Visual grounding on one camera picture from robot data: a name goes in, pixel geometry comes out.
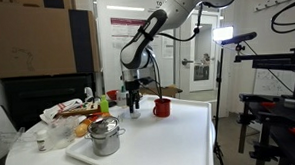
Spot black metal rig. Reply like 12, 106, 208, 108
232, 29, 295, 165

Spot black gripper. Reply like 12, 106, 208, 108
123, 78, 147, 115

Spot clear plastic container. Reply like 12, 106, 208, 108
0, 126, 38, 148

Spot yellow bread roll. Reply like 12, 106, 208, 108
74, 123, 90, 138

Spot white plastic tray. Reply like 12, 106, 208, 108
63, 91, 215, 165

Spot steel pot with lid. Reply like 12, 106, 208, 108
83, 115, 128, 158

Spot orange bread roll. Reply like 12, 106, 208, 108
82, 117, 94, 127

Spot black stereo camera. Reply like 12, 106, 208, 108
219, 31, 259, 46

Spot white door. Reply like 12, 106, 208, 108
184, 12, 223, 94

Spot red bowl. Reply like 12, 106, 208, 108
106, 89, 120, 102

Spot black looped cable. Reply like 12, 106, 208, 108
269, 0, 295, 35

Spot black light stand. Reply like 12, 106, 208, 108
208, 42, 229, 165

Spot white pill bottle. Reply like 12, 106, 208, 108
34, 129, 48, 152

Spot clear plastic bag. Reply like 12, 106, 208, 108
45, 115, 81, 151

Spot wooden toy board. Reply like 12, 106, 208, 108
56, 103, 102, 118

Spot bright studio light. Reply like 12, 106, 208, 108
212, 26, 235, 43

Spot black cabinet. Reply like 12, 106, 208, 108
1, 73, 100, 132

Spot green plastic bottle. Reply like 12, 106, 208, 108
99, 94, 110, 115

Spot large cardboard box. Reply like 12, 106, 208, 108
0, 0, 101, 79

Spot red mug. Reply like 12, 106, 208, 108
151, 96, 173, 119

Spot white cloth towel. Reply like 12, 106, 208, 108
38, 97, 85, 125

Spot white wall poster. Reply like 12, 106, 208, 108
109, 16, 148, 52

